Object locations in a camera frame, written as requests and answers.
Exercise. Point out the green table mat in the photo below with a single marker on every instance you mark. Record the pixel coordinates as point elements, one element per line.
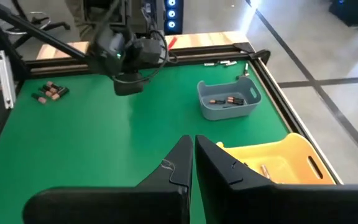
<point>89,130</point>

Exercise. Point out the yellow plastic bin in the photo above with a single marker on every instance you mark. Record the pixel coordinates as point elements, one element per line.
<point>294,155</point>

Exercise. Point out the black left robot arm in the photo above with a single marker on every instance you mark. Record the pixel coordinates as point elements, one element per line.
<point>42,34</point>

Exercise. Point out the grey-blue plastic bin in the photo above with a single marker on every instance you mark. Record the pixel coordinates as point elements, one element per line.
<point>228,113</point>

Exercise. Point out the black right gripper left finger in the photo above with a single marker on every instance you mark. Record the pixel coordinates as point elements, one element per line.
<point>120,202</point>

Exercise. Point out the black office chair base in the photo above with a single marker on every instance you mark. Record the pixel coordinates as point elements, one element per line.
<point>33,23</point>

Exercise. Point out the white metal bracket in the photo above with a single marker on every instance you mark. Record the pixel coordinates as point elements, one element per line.
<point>4,77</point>

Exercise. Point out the small silver battery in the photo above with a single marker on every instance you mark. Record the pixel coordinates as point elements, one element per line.
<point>246,69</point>
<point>231,63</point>
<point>224,62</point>
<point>209,64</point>

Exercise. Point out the small red tag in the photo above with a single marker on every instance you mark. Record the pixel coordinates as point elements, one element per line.
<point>172,42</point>

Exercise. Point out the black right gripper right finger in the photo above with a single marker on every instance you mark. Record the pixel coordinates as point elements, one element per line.
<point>244,199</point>

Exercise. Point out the slim copper and black battery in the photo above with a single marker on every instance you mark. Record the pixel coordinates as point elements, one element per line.
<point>265,171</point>

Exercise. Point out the computer tower blue lights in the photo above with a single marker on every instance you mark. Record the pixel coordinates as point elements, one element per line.
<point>172,14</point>

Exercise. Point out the black computer case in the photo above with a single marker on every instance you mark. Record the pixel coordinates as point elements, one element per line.
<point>353,11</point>

